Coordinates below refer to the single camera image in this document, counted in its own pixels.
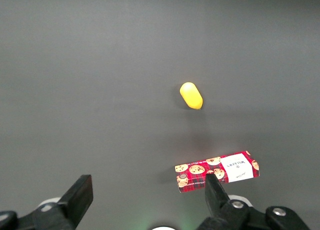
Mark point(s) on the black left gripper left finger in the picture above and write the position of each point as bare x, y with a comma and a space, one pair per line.
77, 197

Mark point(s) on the red tartan cookie box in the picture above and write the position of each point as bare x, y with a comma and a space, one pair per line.
200, 170

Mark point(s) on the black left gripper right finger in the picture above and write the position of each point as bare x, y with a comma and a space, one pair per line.
217, 197

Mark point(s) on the yellow lemon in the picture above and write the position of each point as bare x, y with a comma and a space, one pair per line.
191, 95

